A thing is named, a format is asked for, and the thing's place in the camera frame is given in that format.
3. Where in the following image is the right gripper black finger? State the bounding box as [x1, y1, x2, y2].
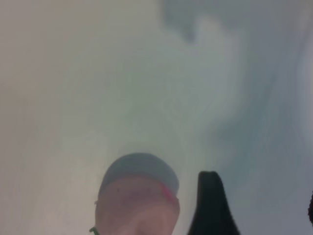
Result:
[187, 170, 242, 235]

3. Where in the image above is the pink peach with green leaf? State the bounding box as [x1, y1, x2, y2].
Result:
[89, 153, 180, 235]

